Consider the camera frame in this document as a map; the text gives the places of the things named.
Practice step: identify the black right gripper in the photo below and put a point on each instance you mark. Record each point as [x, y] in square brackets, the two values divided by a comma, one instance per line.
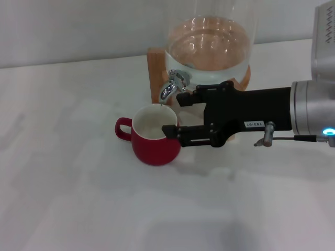
[240, 107]

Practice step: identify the chrome faucet tap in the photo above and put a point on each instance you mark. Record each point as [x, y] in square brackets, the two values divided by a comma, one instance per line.
[167, 91]

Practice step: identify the red ceramic cup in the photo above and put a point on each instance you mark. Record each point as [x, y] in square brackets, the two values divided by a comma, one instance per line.
[154, 151]

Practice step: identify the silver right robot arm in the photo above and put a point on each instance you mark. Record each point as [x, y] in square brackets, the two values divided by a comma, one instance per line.
[311, 107]

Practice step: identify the wooden dispenser stand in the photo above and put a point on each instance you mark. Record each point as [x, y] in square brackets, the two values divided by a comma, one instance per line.
[155, 75]

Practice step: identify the glass water dispenser jar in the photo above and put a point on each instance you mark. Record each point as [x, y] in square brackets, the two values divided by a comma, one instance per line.
[209, 47]

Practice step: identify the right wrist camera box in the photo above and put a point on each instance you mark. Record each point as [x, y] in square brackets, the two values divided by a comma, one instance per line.
[325, 44]

